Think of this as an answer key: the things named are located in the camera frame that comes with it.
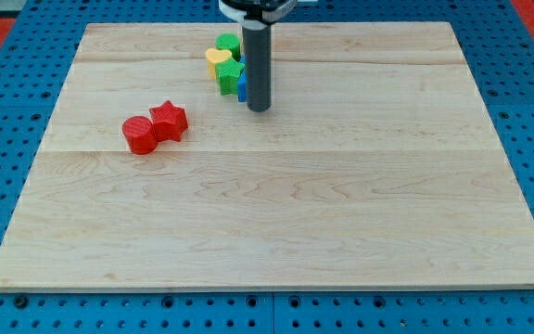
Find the yellow heart block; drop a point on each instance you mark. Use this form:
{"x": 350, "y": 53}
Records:
{"x": 214, "y": 57}

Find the green cylinder block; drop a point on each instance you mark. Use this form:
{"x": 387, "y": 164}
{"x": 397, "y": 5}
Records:
{"x": 231, "y": 42}

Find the red star block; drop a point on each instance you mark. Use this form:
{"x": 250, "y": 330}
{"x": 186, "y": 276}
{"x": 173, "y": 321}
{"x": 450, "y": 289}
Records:
{"x": 169, "y": 121}

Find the wooden board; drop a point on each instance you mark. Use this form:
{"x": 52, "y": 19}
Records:
{"x": 377, "y": 168}

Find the blue block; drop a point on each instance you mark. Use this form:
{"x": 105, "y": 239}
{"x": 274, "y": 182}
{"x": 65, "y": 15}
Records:
{"x": 242, "y": 94}

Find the red cylinder block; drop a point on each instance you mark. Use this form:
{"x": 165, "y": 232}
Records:
{"x": 139, "y": 134}

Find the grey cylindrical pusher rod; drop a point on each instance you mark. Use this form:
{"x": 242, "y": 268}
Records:
{"x": 257, "y": 48}

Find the green star block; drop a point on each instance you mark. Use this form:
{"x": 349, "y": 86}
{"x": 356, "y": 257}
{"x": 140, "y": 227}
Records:
{"x": 227, "y": 75}

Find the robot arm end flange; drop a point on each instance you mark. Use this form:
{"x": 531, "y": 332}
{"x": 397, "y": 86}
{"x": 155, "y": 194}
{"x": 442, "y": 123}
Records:
{"x": 265, "y": 11}

